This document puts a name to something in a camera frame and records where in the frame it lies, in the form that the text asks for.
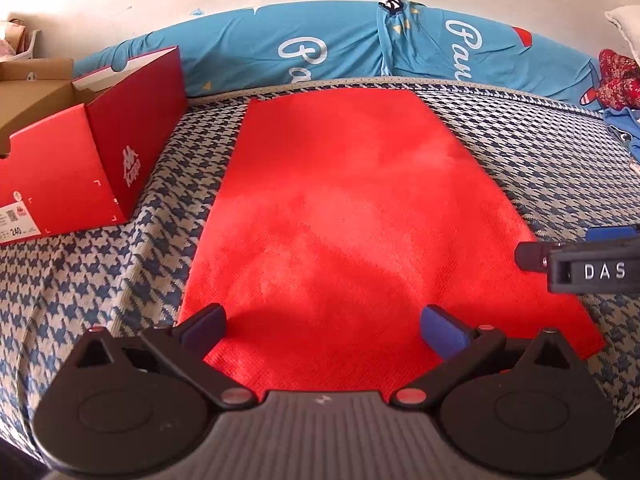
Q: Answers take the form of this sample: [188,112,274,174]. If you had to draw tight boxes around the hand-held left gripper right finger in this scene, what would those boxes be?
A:
[392,304,583,408]

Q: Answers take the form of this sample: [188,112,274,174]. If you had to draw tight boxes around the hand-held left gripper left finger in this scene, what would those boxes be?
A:
[65,302,256,408]

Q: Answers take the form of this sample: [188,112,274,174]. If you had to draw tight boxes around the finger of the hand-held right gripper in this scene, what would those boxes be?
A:
[515,237,640,272]
[585,226,640,245]

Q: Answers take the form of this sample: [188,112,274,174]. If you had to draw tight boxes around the red shopping bag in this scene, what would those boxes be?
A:
[177,87,607,393]

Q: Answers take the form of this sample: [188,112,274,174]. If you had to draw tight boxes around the houndstooth bed mattress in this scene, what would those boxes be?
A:
[0,77,640,461]

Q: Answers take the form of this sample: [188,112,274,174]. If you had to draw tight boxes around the blue garment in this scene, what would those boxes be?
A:
[602,107,640,171]

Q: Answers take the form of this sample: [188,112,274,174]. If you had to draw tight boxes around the red floral cloth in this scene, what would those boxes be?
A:
[595,49,640,110]

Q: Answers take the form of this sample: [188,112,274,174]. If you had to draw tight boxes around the red shoe box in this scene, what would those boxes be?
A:
[0,46,190,247]

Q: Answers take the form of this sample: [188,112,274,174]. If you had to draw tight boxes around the white pillow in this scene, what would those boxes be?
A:
[605,5,640,68]

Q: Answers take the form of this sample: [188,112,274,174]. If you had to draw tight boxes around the blue printed quilt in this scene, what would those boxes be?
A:
[72,0,608,111]

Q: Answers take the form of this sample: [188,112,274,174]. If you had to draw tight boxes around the white plastic basket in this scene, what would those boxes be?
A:
[20,29,42,61]

